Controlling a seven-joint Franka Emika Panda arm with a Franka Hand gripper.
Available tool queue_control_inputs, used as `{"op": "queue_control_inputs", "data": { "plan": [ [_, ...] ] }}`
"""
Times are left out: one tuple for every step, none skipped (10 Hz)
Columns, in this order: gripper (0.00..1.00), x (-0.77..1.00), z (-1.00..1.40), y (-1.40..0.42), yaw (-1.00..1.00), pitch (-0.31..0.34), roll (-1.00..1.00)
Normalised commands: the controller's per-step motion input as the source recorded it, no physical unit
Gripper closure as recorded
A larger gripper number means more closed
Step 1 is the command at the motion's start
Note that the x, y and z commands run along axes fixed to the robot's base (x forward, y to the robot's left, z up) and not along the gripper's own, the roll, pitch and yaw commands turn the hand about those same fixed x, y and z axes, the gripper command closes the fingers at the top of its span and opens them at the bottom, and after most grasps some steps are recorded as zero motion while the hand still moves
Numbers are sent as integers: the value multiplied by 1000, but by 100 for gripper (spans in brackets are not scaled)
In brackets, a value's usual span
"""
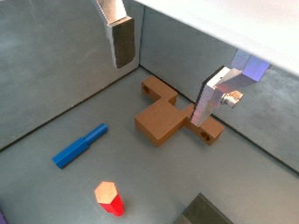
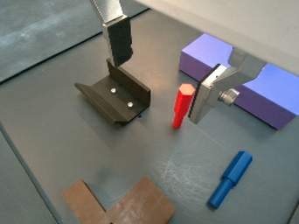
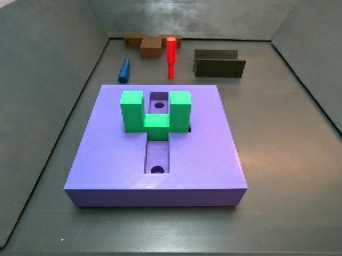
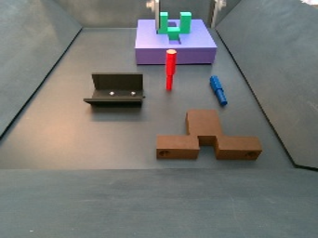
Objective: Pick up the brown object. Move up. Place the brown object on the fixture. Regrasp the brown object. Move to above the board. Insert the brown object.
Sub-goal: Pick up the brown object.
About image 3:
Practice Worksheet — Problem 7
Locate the red peg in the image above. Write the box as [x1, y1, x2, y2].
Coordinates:
[165, 37, 176, 80]

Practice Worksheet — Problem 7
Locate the green U-shaped block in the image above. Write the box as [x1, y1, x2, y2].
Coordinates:
[120, 91, 192, 141]

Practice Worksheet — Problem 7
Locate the blue peg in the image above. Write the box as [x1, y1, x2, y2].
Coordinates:
[117, 58, 129, 84]

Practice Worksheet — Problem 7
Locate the purple base block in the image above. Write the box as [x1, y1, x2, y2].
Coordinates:
[64, 85, 247, 207]

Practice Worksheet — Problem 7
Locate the brown T-shaped block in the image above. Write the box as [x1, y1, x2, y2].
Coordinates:
[124, 33, 181, 58]

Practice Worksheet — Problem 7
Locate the black angle fixture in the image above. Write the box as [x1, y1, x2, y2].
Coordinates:
[193, 49, 246, 78]

